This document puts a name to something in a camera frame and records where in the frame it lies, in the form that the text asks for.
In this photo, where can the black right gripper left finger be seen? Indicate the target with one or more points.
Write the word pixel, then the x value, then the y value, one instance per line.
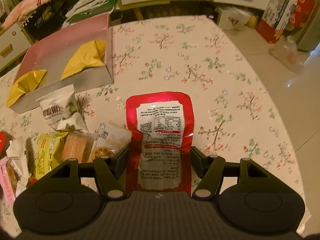
pixel 108 170

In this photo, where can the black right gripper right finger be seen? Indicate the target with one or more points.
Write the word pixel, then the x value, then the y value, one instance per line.
pixel 210 171

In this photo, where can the clear cookie packet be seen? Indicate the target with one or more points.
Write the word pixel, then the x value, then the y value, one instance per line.
pixel 108 141

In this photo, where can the brown wafer packet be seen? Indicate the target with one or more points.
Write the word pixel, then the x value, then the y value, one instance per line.
pixel 77 146

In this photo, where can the yellow snack packet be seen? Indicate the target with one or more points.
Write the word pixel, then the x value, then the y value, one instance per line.
pixel 49 152

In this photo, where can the red snack pouch white label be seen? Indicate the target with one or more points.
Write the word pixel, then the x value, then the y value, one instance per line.
pixel 162 128

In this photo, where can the white pecan snack packet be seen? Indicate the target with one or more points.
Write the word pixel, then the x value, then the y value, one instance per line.
pixel 60 110

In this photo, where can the pink snack bar packet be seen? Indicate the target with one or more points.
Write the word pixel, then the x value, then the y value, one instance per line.
pixel 8 181

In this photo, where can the floral tablecloth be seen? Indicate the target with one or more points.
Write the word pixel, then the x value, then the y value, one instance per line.
pixel 192 55

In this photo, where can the yellow paper liner right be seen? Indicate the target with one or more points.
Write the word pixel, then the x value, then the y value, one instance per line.
pixel 88 55

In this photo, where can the yellow paper liner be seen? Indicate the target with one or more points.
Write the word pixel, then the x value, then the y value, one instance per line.
pixel 88 55
pixel 24 85

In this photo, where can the yellow paper liner left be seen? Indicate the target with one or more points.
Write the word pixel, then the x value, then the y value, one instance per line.
pixel 24 85

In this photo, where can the pink cardboard box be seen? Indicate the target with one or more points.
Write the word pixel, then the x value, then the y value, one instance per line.
pixel 53 53

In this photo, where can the white paper bag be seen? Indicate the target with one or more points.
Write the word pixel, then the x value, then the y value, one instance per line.
pixel 232 18

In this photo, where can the white drawer left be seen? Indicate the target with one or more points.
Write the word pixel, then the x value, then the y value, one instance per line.
pixel 14 43

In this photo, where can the stack of papers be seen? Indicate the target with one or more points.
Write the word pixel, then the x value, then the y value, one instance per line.
pixel 84 9

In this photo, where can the printed cardboard carton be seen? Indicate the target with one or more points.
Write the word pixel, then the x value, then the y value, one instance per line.
pixel 275 19

